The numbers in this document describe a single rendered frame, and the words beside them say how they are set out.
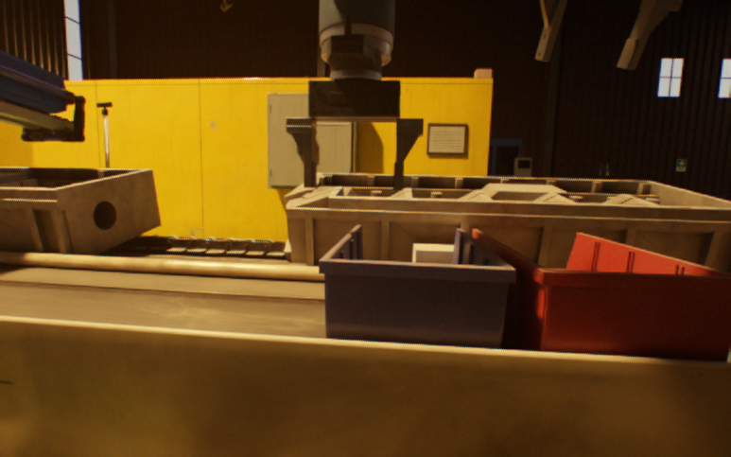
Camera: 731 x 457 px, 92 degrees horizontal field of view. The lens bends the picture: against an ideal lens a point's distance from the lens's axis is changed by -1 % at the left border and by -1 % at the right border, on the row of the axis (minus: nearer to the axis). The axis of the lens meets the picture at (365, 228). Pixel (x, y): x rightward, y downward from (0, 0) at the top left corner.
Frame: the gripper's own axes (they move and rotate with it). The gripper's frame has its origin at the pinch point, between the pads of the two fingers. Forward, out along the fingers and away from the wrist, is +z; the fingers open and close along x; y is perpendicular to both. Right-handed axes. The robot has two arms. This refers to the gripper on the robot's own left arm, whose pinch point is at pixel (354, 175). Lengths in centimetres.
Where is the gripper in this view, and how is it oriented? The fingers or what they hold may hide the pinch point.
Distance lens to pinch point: 55.1
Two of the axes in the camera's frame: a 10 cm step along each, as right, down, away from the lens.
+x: -9.9, -0.4, 0.9
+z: -0.2, 9.9, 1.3
